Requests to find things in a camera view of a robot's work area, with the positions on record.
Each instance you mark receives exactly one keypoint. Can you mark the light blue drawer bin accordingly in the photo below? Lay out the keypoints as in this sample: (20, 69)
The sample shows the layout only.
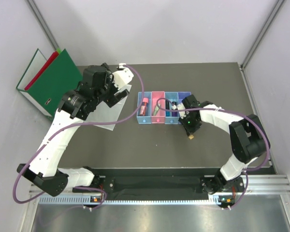
(144, 119)
(172, 97)

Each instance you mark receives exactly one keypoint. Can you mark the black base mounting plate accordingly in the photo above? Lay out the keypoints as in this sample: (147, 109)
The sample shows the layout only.
(157, 184)

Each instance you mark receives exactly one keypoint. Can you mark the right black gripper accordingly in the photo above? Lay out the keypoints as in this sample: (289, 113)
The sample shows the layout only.
(190, 130)

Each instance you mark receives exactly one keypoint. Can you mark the purple drawer bin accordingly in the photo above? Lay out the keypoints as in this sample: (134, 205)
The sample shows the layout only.
(181, 96)

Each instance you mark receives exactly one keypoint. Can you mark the green lever arch binder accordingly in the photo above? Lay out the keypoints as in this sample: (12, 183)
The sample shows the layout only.
(61, 76)

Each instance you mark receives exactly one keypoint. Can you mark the blue capped black highlighter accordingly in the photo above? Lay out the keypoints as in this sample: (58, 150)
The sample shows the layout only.
(168, 107)

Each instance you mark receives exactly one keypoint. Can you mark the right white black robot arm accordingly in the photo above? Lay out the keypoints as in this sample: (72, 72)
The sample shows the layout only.
(247, 135)

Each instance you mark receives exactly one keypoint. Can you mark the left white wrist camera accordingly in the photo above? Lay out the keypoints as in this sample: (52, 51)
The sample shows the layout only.
(122, 76)

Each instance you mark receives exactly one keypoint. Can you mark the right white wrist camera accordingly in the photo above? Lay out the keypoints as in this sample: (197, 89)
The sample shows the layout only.
(177, 106)

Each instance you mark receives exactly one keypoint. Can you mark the slotted grey cable duct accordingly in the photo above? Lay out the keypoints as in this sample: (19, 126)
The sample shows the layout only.
(96, 198)

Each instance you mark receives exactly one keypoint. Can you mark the red folder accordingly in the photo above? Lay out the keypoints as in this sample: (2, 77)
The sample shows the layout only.
(43, 68)

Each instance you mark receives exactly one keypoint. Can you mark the green highlighter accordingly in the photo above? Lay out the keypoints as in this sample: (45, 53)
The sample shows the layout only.
(156, 109)

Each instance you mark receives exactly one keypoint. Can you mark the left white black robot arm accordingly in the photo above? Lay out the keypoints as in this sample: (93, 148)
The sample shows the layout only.
(72, 111)

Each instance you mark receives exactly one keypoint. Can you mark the aluminium corner post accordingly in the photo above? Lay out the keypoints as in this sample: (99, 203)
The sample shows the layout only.
(262, 33)
(42, 22)

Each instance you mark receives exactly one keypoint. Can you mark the right aluminium corner post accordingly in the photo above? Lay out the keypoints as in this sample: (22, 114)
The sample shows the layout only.
(262, 33)

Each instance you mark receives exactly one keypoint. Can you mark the left aluminium corner post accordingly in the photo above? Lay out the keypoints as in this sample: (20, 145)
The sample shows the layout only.
(42, 22)

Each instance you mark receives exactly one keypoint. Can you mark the clear mesh zipper pouch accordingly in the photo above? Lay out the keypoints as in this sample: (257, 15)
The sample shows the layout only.
(104, 113)

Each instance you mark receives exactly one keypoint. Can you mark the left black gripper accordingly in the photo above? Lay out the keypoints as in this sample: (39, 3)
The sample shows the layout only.
(112, 98)

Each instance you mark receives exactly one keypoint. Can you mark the pink drawer bin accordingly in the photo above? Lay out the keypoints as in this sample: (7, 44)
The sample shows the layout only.
(158, 115)

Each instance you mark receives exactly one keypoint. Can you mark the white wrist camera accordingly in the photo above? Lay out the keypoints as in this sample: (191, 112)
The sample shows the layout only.
(122, 76)
(177, 106)

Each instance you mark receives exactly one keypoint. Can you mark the pink capped crayon tube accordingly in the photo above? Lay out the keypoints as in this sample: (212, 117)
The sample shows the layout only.
(144, 106)

